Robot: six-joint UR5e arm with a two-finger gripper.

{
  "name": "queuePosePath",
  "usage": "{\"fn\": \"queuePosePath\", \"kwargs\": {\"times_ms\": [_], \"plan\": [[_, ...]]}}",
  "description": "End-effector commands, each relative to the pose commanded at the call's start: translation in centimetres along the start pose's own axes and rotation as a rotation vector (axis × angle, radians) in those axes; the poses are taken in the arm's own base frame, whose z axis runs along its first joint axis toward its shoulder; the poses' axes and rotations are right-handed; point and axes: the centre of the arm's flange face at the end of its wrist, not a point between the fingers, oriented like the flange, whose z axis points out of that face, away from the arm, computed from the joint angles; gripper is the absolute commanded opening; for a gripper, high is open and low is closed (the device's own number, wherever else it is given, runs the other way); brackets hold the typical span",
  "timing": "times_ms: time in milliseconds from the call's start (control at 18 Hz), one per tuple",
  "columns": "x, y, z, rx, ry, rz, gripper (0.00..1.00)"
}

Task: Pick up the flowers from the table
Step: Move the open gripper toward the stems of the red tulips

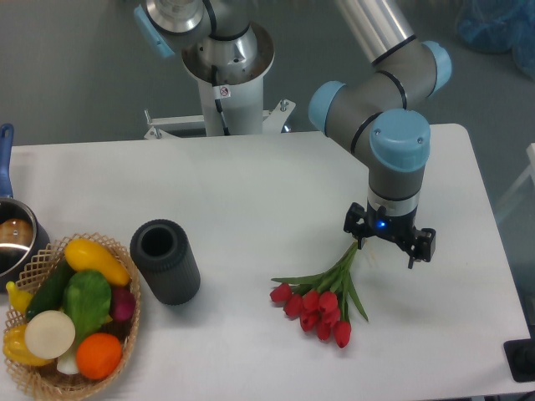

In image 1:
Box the dark green cucumber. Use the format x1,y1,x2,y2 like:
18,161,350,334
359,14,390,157
25,259,75,321

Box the yellow squash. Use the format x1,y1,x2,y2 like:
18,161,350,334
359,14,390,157
64,238,130,287

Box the orange fruit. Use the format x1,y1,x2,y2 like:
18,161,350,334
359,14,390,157
76,332,122,380

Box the blue plastic bag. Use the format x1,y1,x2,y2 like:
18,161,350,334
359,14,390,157
455,1,534,79

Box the yellow bell pepper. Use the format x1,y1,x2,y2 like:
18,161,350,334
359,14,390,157
3,324,54,367

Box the black device at edge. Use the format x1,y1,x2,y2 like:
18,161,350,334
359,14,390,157
503,338,534,383

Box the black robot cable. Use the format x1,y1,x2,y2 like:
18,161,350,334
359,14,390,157
210,64,232,137

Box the dark grey ribbed vase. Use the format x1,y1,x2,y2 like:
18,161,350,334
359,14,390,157
130,219,201,306

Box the white round onion slice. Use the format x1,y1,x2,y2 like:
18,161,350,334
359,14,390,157
24,310,75,359

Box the white leek stalk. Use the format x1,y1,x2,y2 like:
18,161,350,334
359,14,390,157
56,345,79,375

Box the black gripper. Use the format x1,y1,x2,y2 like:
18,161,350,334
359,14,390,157
344,202,436,269

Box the white frame at right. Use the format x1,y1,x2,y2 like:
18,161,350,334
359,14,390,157
495,143,534,223

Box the woven wicker basket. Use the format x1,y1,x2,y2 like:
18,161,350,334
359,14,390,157
3,232,142,398

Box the blue handled saucepan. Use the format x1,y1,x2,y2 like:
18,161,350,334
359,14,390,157
1,124,49,293

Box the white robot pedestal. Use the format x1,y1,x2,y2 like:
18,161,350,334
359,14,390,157
145,22,296,139

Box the purple red radish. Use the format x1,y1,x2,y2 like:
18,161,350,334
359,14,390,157
110,287,136,322

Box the red tulip bouquet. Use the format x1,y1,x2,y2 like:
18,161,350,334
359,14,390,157
269,242,369,348

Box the green lettuce leaf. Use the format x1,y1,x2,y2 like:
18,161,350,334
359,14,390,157
63,270,111,346

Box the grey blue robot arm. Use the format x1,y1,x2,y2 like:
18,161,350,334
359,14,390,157
134,1,451,262

